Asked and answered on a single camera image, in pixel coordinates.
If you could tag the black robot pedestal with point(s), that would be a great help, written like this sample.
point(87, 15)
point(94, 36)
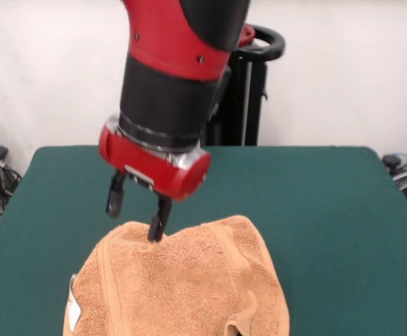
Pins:
point(255, 105)

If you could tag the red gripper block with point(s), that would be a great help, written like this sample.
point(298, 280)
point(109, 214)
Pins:
point(147, 168)

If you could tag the dark green table cloth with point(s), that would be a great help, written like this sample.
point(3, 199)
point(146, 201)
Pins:
point(329, 245)

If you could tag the white round object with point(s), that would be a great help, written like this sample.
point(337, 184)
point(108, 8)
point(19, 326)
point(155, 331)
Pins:
point(403, 178)

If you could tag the tan terry towel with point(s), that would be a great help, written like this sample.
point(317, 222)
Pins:
point(189, 280)

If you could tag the small black power adapter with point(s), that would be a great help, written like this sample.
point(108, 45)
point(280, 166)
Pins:
point(391, 161)

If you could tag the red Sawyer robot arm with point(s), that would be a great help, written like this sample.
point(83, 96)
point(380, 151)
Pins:
point(175, 70)

